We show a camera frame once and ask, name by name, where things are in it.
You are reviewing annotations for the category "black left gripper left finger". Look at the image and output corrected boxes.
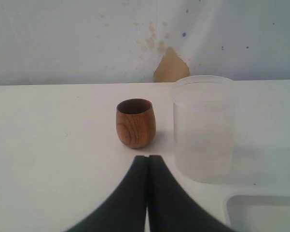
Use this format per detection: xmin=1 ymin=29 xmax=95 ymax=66
xmin=68 ymin=156 xmax=149 ymax=232

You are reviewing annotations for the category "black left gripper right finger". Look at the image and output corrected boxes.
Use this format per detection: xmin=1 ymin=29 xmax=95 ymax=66
xmin=147 ymin=155 xmax=232 ymax=232

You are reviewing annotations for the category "brown wooden cup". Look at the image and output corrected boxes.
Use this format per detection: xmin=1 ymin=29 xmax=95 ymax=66
xmin=116 ymin=99 xmax=156 ymax=149

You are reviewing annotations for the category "white rectangular tray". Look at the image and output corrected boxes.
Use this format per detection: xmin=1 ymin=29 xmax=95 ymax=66
xmin=224 ymin=194 xmax=290 ymax=232

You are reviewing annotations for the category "translucent plastic container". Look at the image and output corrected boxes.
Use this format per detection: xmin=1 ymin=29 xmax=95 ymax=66
xmin=172 ymin=75 xmax=236 ymax=183

